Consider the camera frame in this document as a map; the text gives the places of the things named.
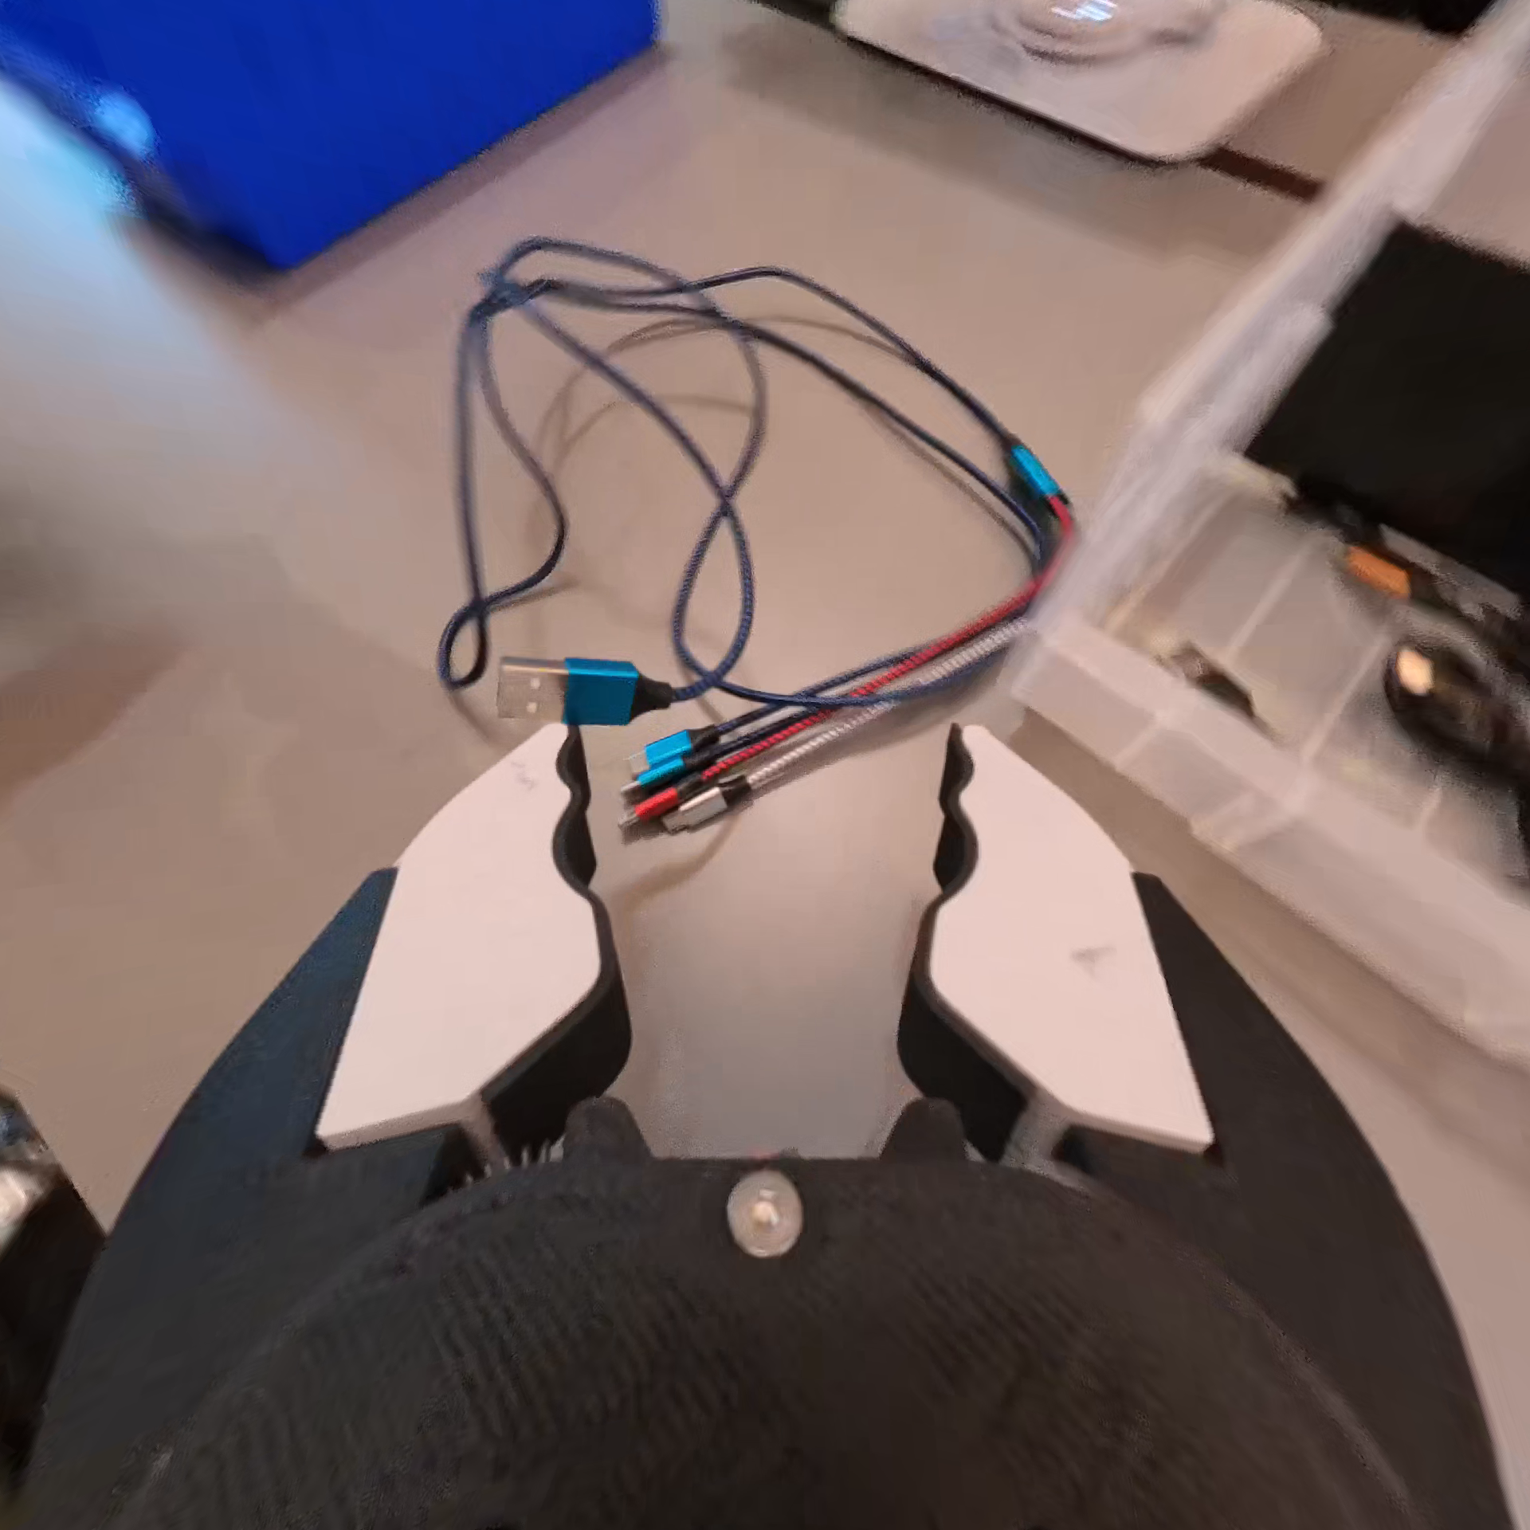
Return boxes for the blue plastic bin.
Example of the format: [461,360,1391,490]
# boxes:
[0,0,659,272]

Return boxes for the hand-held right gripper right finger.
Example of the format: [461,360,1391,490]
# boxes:
[898,720,1220,1158]

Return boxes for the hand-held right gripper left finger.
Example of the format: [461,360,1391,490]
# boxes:
[310,720,633,1153]

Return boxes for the white flat device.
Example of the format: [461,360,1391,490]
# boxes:
[833,0,1323,160]

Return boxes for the blue braided multi-head cable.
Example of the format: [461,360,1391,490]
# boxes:
[438,241,1076,840]

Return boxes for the dark flat box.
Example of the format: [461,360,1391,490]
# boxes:
[1242,222,1530,598]

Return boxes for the clear plastic organiser box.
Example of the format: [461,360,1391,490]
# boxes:
[1010,0,1530,1064]

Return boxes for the grey desk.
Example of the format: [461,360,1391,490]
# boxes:
[0,0,1530,1312]

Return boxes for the black coiled cable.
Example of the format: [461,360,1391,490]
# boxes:
[1381,637,1530,791]

